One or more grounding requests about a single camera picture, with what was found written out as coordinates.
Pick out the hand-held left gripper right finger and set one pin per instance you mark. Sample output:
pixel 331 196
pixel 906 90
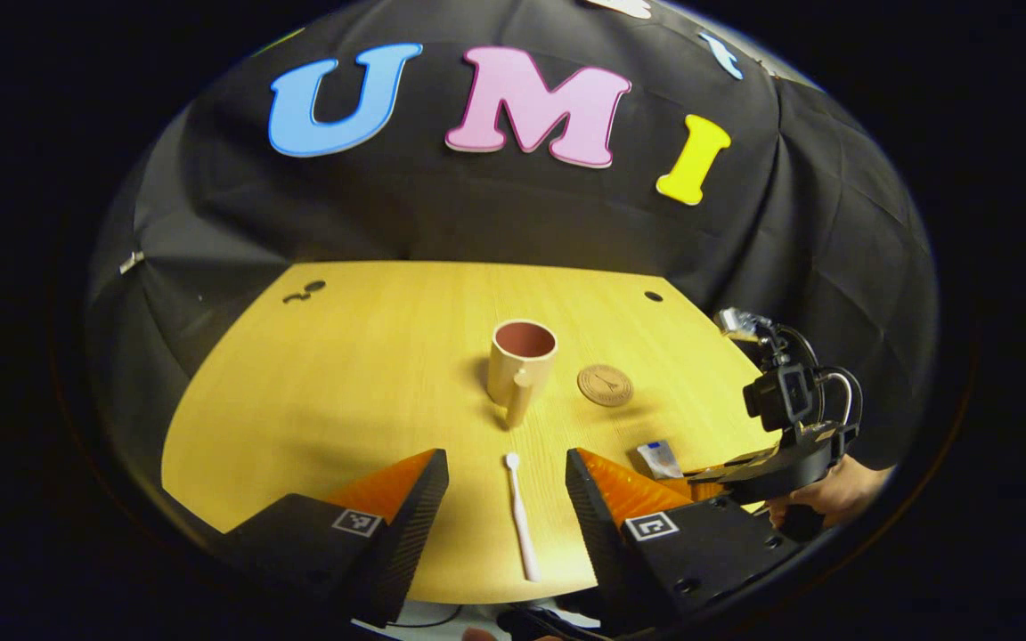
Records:
pixel 598 525

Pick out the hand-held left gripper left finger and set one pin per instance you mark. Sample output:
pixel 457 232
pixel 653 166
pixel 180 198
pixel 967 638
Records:
pixel 411 525

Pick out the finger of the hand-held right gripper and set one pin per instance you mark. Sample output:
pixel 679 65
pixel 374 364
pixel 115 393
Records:
pixel 727 476

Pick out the white toothpaste tube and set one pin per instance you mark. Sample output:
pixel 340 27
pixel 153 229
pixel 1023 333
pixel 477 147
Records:
pixel 660 461

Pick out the white pink toothbrush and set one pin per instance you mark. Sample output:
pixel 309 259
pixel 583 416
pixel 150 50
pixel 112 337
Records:
pixel 520 516

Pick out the round cork coaster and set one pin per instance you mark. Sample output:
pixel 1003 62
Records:
pixel 605 385

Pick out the beige cup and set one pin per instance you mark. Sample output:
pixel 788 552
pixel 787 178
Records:
pixel 508 374

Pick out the black backdrop cloth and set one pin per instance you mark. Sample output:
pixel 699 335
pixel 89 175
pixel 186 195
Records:
pixel 495 214

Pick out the white cloth clip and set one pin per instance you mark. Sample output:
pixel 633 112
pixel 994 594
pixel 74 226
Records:
pixel 131 262

